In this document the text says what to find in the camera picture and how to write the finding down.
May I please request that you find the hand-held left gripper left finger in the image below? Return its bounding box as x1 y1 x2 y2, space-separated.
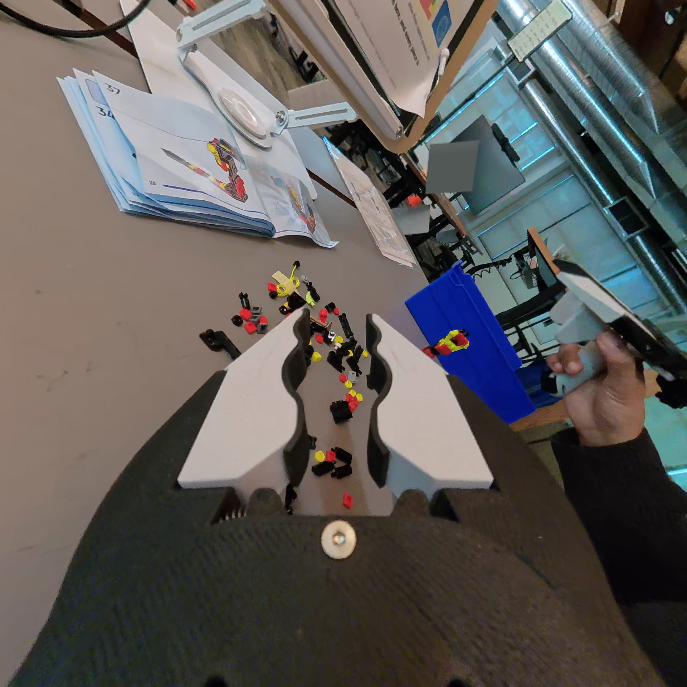
177 308 315 502

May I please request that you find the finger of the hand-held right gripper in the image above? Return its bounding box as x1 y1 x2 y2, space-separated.
550 259 671 345

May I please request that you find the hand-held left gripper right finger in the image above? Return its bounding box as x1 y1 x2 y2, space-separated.
365 314 496 501

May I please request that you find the red yellow black lego snake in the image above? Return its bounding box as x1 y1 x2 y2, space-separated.
423 328 471 359

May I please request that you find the pile of lego pieces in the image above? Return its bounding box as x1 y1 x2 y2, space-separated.
200 260 372 511

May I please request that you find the person's right forearm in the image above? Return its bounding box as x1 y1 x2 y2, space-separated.
552 427 687 607

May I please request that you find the lego instruction booklet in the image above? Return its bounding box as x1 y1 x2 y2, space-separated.
56 69 340 249

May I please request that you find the person's right hand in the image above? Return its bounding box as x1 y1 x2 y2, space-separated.
546 332 647 448

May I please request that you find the blue plastic bin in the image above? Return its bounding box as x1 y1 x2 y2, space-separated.
405 261 536 425

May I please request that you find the grey computer monitor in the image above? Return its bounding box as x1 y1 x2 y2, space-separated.
462 114 528 216

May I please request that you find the plastic-sleeved paper sheet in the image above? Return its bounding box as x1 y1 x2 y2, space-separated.
322 137 418 267

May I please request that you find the printed paper sheet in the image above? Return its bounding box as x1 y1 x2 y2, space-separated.
333 0 452 116

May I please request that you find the white document stand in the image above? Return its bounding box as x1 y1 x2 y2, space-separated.
119 0 404 200

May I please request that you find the silver ventilation duct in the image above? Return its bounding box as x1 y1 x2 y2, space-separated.
494 0 687 323

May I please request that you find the black cable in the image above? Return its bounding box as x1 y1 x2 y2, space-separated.
0 0 154 39

